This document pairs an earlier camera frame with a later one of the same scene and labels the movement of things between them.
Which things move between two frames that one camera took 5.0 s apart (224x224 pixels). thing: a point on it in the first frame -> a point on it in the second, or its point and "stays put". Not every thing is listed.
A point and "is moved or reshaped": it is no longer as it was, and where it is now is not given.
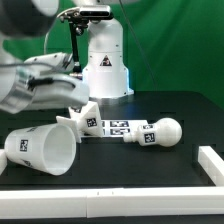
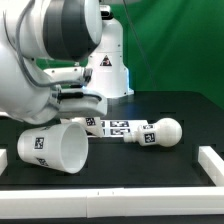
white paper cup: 49,147 is moved or reshaped
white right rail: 212,164 stays put
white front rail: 112,202 stays put
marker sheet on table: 119,127 stays put
